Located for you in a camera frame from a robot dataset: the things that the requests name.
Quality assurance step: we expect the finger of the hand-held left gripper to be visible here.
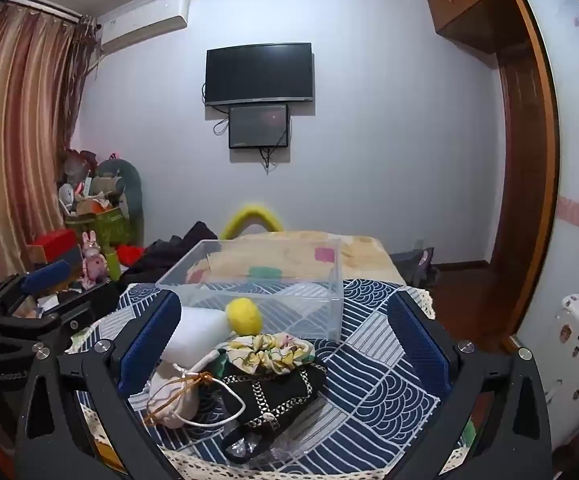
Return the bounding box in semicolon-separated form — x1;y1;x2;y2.
0;259;83;322
0;280;121;357

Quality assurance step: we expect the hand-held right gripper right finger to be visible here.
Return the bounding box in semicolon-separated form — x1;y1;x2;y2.
386;290;553;480

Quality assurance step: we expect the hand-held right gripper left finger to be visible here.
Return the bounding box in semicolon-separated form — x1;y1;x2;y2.
14;290;183;480

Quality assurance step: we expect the white foam block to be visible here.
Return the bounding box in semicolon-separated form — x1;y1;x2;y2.
162;306;233;368

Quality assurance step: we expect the pink drawstring pouch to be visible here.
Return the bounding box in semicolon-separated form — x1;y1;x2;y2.
144;360;248;430

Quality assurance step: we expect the yellow plush ball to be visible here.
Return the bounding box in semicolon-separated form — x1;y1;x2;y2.
226;298;264;336

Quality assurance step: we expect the yellow floral scrunchie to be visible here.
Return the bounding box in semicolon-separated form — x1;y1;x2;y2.
218;332;315;375

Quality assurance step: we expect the black patterned cloth pouch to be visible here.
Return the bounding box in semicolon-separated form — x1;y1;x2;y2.
217;360;329;463

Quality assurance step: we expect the clear plastic box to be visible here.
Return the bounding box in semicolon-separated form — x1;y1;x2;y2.
156;238;344;345

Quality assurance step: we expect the red box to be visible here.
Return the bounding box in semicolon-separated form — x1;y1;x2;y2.
26;230;81;266

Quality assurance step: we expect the pink bunny plush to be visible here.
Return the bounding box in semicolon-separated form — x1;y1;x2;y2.
80;231;109;289

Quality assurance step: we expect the blue wave patterned tablecloth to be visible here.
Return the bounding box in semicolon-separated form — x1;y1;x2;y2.
64;277;475;480

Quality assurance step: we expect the red cloth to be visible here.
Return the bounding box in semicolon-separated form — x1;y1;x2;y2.
117;245;146;269

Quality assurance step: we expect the green cardboard box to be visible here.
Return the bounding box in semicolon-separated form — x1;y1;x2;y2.
64;205;133;248

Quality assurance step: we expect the dark bag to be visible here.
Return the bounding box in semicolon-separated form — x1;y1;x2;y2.
391;247;440;287

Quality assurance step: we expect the black clothing pile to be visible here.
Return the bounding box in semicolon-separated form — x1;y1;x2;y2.
132;221;219;283

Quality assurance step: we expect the bed with patterned blanket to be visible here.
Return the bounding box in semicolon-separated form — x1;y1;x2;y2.
190;230;405;287

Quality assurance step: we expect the grey green plush toy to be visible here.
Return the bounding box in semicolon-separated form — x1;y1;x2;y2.
94;157;143;221

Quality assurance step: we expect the striped brown curtain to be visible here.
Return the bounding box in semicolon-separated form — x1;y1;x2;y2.
0;0;99;291

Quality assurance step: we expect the yellow arched plush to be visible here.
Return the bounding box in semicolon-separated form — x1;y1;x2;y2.
220;203;288;241

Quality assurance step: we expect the white cabinet with stickers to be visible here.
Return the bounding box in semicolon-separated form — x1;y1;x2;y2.
539;275;579;453

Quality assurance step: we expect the white air conditioner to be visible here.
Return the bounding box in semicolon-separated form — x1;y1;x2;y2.
97;0;190;56

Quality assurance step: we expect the small black wall monitor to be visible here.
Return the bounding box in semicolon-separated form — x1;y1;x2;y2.
228;104;291;150

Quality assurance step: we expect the black wall television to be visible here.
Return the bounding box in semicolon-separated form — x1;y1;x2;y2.
205;43;315;107

